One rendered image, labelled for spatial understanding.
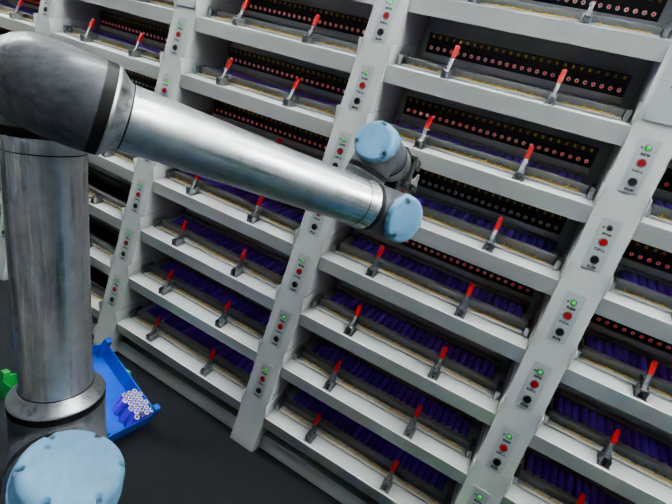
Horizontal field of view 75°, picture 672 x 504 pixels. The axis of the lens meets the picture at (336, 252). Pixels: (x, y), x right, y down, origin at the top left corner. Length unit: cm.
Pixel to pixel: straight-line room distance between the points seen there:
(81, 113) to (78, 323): 37
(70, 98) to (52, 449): 51
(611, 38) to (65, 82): 108
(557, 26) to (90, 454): 127
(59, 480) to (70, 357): 18
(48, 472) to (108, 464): 8
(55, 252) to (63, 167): 13
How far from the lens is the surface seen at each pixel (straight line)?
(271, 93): 151
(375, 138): 91
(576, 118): 119
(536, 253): 123
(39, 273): 78
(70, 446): 84
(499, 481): 133
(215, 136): 63
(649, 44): 125
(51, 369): 86
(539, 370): 121
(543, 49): 144
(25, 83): 61
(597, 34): 125
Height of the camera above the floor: 98
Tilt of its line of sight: 11 degrees down
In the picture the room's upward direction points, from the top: 20 degrees clockwise
